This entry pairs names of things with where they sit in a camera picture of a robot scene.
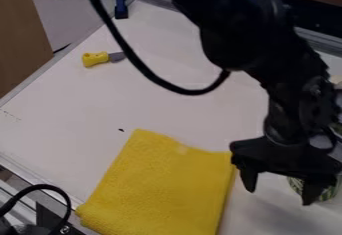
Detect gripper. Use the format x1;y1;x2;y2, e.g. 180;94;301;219
228;135;342;207

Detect cardboard box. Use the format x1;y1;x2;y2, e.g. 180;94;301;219
0;0;55;99

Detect yellow cloth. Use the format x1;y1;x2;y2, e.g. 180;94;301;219
73;128;238;235

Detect yellow toy knife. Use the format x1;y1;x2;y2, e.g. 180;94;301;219
81;50;129;69

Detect green patterned cup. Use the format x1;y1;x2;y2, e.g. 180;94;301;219
285;174;342;204

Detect black cable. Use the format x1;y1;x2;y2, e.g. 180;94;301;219
0;183;74;235
81;0;233;97

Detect blue clamp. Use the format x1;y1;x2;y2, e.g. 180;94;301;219
113;0;131;20

